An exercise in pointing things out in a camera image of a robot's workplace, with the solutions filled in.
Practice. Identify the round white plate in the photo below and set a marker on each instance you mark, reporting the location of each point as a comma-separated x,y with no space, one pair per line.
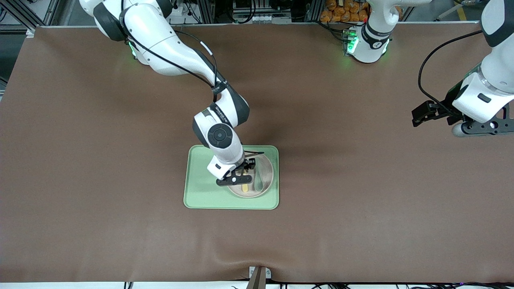
268,168

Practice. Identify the yellow plastic fork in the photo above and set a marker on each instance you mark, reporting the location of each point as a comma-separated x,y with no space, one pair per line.
247,187

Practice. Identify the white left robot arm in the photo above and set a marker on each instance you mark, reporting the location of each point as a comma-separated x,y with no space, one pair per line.
371,44

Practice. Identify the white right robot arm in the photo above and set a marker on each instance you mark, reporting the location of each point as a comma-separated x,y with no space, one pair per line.
160,36

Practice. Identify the pale green plastic spoon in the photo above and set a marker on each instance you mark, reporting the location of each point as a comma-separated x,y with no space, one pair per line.
259,182

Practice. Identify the light green rectangular tray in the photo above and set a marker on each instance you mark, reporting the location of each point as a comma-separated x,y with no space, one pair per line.
204,188

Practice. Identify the brown table cover mat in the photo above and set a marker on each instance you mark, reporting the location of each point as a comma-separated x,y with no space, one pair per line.
120,200

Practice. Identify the orange food item pile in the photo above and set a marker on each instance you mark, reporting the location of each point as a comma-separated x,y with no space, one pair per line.
341,12

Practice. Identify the white terminal strip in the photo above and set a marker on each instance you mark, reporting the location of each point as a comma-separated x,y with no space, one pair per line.
257,18

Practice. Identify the white power strip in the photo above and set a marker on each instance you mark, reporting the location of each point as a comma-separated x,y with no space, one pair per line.
182,11

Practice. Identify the black right camera mount bracket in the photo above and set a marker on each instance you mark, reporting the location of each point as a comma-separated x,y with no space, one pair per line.
233,180

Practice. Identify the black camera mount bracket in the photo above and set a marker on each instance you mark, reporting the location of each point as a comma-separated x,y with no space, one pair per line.
233,180
488,127

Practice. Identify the black left camera mount bracket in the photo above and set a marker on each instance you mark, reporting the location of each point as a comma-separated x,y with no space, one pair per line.
488,127

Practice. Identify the silver table edge bracket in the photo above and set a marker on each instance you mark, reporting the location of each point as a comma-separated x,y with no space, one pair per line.
268,273

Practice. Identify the grey camera stand post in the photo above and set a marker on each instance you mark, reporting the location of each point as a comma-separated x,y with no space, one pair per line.
257,281

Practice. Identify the aluminium frame post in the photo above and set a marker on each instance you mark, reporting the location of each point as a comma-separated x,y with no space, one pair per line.
207,10
313,10

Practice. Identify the aluminium frame beam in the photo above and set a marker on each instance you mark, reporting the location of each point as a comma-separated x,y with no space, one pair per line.
24,18

